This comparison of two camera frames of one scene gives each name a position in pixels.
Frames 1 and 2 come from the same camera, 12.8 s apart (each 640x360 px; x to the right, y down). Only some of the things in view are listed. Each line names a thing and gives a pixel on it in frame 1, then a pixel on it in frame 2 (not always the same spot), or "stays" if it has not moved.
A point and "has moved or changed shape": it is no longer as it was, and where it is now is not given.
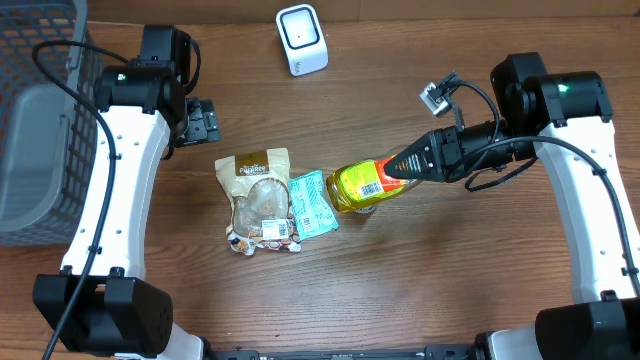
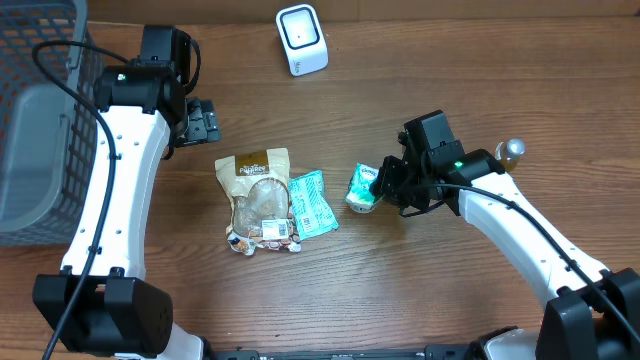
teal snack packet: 311,207 stays
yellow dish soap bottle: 364,184 has moved or changed shape
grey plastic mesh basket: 48,134 stays
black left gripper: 205,126 stays
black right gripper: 438,156 -> 391,179
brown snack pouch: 262,215 stays
